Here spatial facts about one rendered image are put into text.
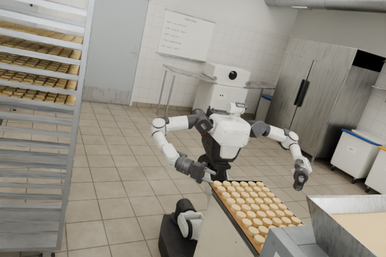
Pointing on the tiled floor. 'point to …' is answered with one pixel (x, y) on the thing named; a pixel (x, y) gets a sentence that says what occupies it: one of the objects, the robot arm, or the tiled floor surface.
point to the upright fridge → (322, 93)
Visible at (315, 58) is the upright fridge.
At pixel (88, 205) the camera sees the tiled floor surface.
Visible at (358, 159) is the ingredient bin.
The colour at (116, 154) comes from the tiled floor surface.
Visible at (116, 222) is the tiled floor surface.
